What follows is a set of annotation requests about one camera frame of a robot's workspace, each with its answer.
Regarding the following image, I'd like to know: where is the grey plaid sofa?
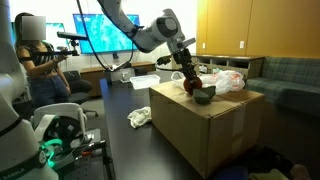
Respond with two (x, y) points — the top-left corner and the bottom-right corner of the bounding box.
(246, 55), (320, 117)

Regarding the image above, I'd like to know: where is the clear plastic container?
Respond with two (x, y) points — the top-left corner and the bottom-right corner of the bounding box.
(128, 73), (162, 91)

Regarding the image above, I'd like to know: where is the grey box device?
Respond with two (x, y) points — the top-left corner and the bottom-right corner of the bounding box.
(109, 67), (136, 85)

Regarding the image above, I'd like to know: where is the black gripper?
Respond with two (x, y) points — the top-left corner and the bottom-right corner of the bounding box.
(171, 47), (202, 82)

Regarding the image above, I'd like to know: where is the large cardboard box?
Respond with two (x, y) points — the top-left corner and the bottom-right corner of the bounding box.
(148, 80), (267, 180)

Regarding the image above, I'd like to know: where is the person in dark clothes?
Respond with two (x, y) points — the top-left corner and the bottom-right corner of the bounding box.
(13, 12), (72, 109)

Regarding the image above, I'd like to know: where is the large wall screen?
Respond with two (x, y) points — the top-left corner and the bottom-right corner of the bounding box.
(72, 13), (141, 55)

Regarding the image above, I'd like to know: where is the red plush fruit green leaf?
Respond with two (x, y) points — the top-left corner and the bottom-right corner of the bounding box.
(182, 76), (217, 105)

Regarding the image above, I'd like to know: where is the white plastic bag orange print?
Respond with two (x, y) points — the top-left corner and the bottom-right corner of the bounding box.
(170, 69), (246, 96)

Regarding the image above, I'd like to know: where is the white VR headset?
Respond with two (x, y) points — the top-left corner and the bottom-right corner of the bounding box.
(31, 102), (89, 158)

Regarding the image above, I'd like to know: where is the black office chair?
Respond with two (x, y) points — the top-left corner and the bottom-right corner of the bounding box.
(62, 71), (100, 118)

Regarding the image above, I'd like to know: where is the white cloth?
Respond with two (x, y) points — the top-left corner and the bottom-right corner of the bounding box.
(126, 105), (153, 130)

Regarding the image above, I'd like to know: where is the black stereo camera bar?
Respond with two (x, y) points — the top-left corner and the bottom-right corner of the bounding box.
(56, 31), (90, 57)

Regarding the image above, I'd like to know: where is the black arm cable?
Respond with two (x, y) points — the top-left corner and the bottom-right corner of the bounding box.
(75, 0), (136, 73)

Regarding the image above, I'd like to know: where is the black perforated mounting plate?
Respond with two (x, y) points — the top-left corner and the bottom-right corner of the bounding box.
(54, 129), (113, 180)

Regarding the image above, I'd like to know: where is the wooden cabinet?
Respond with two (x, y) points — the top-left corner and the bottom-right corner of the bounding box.
(170, 52), (266, 81)

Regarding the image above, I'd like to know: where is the low wooden sideboard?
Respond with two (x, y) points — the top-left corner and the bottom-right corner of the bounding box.
(79, 61), (157, 98)

